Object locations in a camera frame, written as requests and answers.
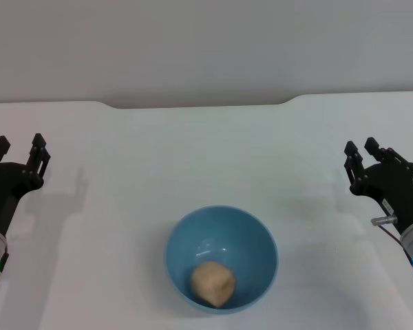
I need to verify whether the right arm connector cable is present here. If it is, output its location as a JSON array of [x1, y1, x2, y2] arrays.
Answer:
[[370, 214, 413, 283]]

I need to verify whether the blue ceramic bowl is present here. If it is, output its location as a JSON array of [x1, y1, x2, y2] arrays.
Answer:
[[163, 205, 279, 315]]

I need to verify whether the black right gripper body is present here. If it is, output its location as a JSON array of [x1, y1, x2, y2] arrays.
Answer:
[[350, 162, 413, 236]]

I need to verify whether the beige egg yolk pastry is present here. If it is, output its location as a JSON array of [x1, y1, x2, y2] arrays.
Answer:
[[189, 260, 237, 309]]

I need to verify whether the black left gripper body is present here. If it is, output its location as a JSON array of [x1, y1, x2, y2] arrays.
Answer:
[[0, 161, 45, 239]]

